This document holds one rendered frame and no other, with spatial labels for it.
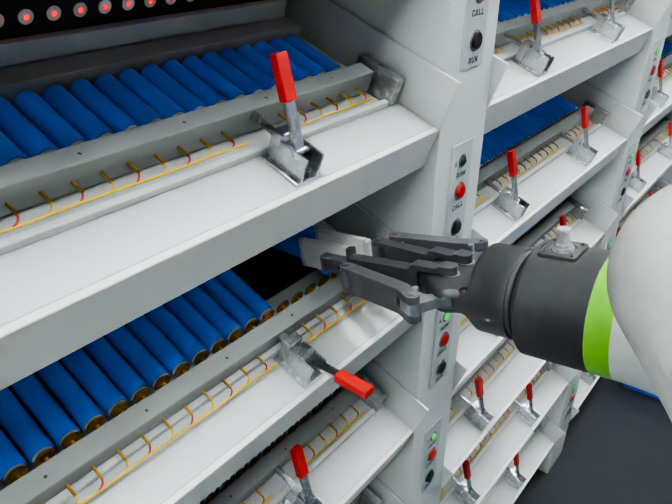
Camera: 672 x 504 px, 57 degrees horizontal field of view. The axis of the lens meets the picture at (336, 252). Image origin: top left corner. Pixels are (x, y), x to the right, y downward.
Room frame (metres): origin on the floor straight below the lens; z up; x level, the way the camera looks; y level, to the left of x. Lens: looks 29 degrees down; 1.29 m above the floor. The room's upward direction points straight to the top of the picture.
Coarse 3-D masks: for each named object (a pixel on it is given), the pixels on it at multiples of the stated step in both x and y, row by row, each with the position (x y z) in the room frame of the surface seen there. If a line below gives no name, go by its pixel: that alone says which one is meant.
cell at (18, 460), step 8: (0, 432) 0.32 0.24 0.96; (0, 440) 0.32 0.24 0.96; (8, 440) 0.32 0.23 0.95; (0, 448) 0.31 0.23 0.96; (8, 448) 0.31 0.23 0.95; (0, 456) 0.30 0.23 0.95; (8, 456) 0.31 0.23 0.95; (16, 456) 0.31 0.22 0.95; (0, 464) 0.30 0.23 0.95; (8, 464) 0.30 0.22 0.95; (16, 464) 0.30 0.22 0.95; (24, 464) 0.31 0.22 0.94; (0, 472) 0.30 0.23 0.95; (8, 472) 0.30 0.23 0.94
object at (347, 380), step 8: (312, 352) 0.44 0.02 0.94; (304, 360) 0.44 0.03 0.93; (312, 360) 0.44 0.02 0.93; (320, 360) 0.44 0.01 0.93; (320, 368) 0.43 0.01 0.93; (328, 368) 0.43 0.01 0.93; (336, 368) 0.43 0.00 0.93; (336, 376) 0.41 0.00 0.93; (344, 376) 0.41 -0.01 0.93; (352, 376) 0.41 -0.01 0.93; (344, 384) 0.41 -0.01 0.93; (352, 384) 0.40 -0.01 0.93; (360, 384) 0.40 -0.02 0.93; (368, 384) 0.40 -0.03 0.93; (360, 392) 0.40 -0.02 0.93; (368, 392) 0.40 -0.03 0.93
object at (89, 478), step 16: (336, 304) 0.53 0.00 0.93; (320, 320) 0.50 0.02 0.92; (272, 352) 0.45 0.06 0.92; (224, 384) 0.41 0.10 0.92; (208, 400) 0.39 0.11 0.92; (176, 416) 0.37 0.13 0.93; (160, 432) 0.36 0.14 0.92; (128, 448) 0.34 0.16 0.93; (112, 464) 0.32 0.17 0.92; (80, 480) 0.31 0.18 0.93; (64, 496) 0.29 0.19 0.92
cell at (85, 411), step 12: (48, 372) 0.38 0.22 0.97; (60, 372) 0.38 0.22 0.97; (48, 384) 0.37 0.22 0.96; (60, 384) 0.37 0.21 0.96; (72, 384) 0.37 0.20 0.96; (60, 396) 0.36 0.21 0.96; (72, 396) 0.36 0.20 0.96; (84, 396) 0.36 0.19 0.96; (72, 408) 0.35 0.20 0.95; (84, 408) 0.35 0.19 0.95; (96, 408) 0.35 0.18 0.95; (84, 420) 0.34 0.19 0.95
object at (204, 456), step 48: (288, 288) 0.54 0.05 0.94; (336, 336) 0.50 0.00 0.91; (384, 336) 0.52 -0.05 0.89; (240, 384) 0.42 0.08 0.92; (288, 384) 0.43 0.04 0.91; (336, 384) 0.47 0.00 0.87; (192, 432) 0.37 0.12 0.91; (240, 432) 0.37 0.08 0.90; (0, 480) 0.30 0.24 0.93; (96, 480) 0.31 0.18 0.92; (144, 480) 0.32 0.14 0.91; (192, 480) 0.33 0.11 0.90
